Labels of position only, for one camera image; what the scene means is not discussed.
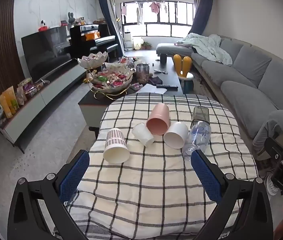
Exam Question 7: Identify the small white plastic cup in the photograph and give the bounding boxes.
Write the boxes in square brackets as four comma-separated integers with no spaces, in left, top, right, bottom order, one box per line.
[132,122,155,147]

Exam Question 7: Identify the black piano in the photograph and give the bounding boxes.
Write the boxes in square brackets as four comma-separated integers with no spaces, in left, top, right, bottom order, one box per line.
[64,24,119,63]

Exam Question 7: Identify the patterned paper cup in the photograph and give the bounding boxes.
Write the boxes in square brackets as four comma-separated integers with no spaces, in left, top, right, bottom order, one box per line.
[103,128,131,163]

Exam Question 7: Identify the person's white shoe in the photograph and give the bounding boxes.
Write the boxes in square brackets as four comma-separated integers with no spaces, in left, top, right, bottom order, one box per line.
[265,174,280,196]

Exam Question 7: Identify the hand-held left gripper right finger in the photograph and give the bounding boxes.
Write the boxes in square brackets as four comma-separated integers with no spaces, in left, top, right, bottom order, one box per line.
[190,149,274,240]

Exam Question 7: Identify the person's grey trouser leg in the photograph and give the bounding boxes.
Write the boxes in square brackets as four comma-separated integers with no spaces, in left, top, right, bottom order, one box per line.
[253,110,283,160]

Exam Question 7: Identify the pale green blanket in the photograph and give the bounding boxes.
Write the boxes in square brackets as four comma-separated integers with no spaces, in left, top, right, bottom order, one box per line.
[175,33,233,67]

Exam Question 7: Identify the orange box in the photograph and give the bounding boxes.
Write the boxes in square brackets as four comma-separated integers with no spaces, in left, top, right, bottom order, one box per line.
[85,31,101,41]

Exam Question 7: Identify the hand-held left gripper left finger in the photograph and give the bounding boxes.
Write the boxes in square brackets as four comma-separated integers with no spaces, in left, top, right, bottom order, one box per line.
[7,149,90,240]

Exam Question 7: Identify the white air purifier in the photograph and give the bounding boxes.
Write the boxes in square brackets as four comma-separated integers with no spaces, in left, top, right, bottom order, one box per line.
[124,32,133,50]

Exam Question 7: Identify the glass jar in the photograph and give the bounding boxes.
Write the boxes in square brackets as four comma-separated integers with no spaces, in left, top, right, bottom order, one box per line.
[136,63,149,84]

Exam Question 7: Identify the yellow rabbit-ear stool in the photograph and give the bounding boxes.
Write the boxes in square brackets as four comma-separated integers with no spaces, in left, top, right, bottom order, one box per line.
[173,54,194,90]

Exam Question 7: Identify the black television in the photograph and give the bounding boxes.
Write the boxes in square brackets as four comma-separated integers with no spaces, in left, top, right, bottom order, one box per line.
[21,26,73,82]

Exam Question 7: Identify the grey television cabinet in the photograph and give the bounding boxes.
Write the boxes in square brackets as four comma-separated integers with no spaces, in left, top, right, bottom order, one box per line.
[0,60,87,154]

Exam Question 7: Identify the large window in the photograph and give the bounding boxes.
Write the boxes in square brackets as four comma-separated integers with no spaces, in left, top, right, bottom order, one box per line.
[120,1,195,38]

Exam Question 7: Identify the dark transparent cup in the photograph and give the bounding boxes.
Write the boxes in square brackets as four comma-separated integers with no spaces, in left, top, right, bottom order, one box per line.
[190,106,210,128]

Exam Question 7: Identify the clear cup with blue print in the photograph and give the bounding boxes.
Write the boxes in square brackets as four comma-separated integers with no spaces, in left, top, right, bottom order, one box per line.
[182,121,212,161]

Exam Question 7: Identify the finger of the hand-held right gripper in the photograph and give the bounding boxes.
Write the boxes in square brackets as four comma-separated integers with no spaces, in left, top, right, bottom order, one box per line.
[264,136,283,165]

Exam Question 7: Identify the white paper sheet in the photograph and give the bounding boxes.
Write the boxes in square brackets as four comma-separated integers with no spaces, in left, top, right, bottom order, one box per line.
[138,84,168,95]

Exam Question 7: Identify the checked tablecloth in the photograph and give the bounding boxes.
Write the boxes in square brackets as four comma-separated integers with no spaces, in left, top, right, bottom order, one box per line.
[65,92,259,240]

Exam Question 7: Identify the tiered white snack dish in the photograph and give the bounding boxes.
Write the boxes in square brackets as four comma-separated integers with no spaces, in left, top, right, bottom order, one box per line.
[78,51,134,100]

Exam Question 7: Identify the orange snack packet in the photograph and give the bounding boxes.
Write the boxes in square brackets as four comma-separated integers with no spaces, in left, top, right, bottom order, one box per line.
[2,86,19,115]
[0,95,13,119]

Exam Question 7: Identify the pink cup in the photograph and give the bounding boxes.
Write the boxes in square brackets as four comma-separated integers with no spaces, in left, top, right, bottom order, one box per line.
[146,103,170,136]

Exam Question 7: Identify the dark coffee table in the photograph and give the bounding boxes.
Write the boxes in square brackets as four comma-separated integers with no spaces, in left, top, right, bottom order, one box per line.
[78,56,184,133]

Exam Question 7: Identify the blue curtain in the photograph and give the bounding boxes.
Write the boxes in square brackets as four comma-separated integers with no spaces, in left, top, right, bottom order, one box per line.
[191,0,213,36]
[97,0,123,58]

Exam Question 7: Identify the grey sofa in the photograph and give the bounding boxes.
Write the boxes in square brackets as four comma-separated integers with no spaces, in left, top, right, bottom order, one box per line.
[156,35,283,143]

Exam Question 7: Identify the purple snack packet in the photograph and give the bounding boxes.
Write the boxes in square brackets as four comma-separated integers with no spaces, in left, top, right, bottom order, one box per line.
[22,78,36,100]

